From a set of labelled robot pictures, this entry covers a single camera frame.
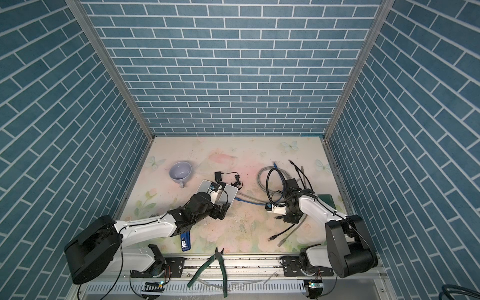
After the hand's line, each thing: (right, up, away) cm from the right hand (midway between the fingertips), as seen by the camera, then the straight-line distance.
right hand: (288, 210), depth 89 cm
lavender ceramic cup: (-56, +17, +10) cm, 60 cm away
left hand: (-31, +5, -3) cm, 32 cm away
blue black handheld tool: (-46, -9, -12) cm, 48 cm away
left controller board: (-56, -25, -17) cm, 64 cm away
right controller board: (+8, -26, -16) cm, 31 cm away
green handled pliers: (-32, -15, -12) cm, 37 cm away
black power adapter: (-36, +15, +10) cm, 40 cm away
